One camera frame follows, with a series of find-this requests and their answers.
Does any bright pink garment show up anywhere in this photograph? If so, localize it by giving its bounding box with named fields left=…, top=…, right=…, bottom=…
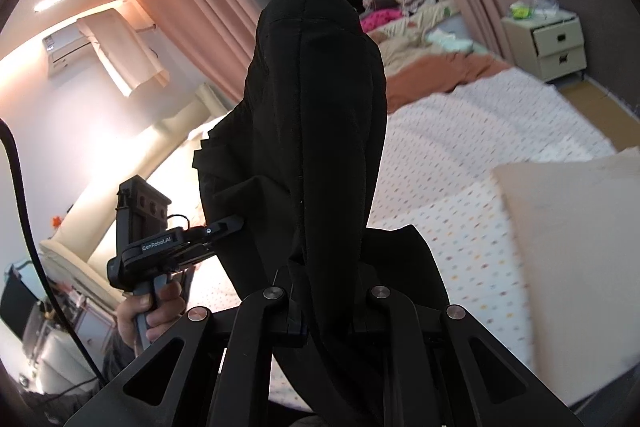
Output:
left=361, top=9, right=402, bottom=34

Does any black garment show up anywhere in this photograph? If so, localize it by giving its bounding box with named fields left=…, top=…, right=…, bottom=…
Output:
left=192, top=0, right=451, bottom=427

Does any black cable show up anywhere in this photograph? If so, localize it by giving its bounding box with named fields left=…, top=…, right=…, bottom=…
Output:
left=0, top=118, right=109, bottom=389

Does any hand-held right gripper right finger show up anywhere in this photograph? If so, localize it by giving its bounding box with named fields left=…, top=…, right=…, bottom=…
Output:
left=350, top=284, right=583, bottom=427

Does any white cabinet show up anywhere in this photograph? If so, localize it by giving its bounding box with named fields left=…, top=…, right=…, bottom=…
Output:
left=20, top=302, right=119, bottom=401

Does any light green cloth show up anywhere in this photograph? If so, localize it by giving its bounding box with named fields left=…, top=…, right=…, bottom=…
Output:
left=425, top=27, right=474, bottom=53

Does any orange-brown blanket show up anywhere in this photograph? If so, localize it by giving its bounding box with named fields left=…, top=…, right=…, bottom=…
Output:
left=385, top=52, right=514, bottom=116

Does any white two-drawer nightstand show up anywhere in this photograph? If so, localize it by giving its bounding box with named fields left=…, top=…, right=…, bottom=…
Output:
left=501, top=9, right=588, bottom=82

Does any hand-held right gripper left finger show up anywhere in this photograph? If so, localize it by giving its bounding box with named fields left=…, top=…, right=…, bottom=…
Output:
left=64, top=264, right=309, bottom=427

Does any person's left hand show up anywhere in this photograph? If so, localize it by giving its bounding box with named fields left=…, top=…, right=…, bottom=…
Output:
left=116, top=279, right=189, bottom=353

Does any white dotted bed sheet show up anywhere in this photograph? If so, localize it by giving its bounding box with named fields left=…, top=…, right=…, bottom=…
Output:
left=87, top=69, right=618, bottom=408

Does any black flat panel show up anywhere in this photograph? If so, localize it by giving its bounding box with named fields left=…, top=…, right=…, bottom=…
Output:
left=0, top=263, right=37, bottom=344

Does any white wall air conditioner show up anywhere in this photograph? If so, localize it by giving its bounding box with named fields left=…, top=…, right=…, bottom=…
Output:
left=76, top=8, right=170, bottom=98

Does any beige patterned blanket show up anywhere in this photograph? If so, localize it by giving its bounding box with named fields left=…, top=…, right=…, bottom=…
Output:
left=372, top=0, right=477, bottom=68

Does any beige pillow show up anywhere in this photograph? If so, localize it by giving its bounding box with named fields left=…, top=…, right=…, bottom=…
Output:
left=492, top=149, right=640, bottom=414

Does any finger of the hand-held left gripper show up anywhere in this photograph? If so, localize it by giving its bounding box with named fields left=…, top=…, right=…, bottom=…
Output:
left=202, top=215, right=246, bottom=241

